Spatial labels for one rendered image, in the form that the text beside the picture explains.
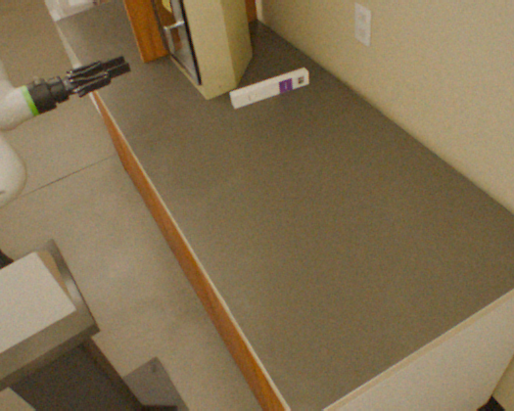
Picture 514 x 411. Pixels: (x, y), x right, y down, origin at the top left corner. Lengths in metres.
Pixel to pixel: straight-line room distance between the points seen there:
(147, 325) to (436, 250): 1.43
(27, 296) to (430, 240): 0.91
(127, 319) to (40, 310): 1.17
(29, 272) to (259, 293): 0.49
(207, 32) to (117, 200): 1.47
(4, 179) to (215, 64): 0.82
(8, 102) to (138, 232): 1.29
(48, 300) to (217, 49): 0.90
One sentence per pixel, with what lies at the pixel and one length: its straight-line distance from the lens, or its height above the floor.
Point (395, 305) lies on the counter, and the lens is 1.15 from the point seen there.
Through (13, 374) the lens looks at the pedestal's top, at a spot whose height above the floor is 0.93.
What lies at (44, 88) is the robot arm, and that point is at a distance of 1.56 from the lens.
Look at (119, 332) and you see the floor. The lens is 2.36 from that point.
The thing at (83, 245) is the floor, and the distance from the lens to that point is 2.73.
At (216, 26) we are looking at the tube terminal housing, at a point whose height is 1.18.
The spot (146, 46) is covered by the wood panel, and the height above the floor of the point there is 1.00.
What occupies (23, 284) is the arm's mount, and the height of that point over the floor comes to 1.10.
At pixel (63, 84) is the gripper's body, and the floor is 1.17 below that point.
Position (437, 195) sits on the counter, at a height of 0.94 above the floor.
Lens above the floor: 1.92
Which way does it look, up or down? 46 degrees down
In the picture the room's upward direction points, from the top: 11 degrees counter-clockwise
